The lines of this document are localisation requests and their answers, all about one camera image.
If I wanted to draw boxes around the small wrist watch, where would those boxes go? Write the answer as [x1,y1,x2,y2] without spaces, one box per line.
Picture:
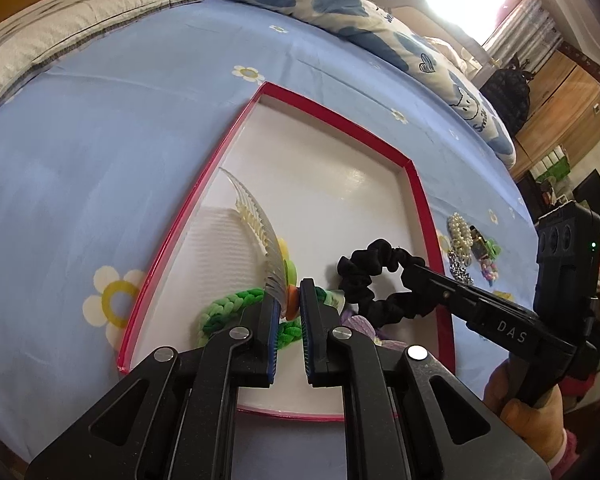
[467,227,488,261]

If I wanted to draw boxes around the black scrunchie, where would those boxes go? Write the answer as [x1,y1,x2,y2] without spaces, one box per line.
[337,239,436,333]

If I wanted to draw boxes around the person's right hand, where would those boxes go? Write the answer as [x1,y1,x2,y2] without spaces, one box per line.
[482,359,568,463]

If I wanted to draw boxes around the colourful bead bracelet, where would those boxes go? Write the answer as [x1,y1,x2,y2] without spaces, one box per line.
[480,257,503,283]

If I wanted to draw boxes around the green braided hair tie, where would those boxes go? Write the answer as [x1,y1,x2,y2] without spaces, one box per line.
[196,287,341,352]

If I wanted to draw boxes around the silver chain bracelet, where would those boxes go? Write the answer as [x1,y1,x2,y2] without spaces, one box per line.
[447,250,476,286]

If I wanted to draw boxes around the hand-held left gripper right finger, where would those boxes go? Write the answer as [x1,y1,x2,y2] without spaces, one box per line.
[299,278,553,480]

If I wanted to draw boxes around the grey striped pillow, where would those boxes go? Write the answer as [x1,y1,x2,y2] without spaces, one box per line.
[0,0,204,108]

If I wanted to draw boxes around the patterned curtain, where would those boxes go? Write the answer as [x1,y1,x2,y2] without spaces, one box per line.
[485,0,566,68]

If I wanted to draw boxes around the person's right forearm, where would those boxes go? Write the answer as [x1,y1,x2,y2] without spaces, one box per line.
[547,427,581,480]

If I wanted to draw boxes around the green white boxes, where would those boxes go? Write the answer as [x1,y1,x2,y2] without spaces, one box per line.
[535,145,573,183]

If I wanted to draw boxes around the wooden cabinet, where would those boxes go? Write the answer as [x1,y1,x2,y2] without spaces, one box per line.
[510,42,600,181]

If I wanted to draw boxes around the black backpack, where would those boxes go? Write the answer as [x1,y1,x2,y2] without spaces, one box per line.
[480,52,531,136]

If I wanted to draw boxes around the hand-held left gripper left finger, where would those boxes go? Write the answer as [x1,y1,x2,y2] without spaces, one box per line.
[25,290,282,480]

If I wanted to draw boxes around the purple hair bow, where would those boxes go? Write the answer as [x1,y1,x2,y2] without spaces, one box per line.
[341,307,407,352]

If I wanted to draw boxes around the pearl bracelet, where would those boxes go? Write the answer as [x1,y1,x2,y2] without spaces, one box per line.
[447,212,476,261]

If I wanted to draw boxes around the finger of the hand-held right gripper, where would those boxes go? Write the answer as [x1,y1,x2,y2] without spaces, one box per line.
[401,261,487,322]

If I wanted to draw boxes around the clear hair comb fruit decorations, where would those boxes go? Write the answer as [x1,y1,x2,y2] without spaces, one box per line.
[219,167,302,321]

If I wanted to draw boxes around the red shallow box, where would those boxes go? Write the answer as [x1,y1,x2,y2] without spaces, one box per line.
[116,81,456,422]

